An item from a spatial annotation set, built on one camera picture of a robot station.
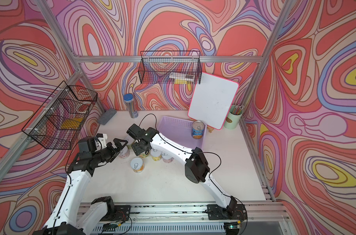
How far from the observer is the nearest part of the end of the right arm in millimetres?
610

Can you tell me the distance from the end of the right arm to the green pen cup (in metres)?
0.58

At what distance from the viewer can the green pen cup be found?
1.00 metres
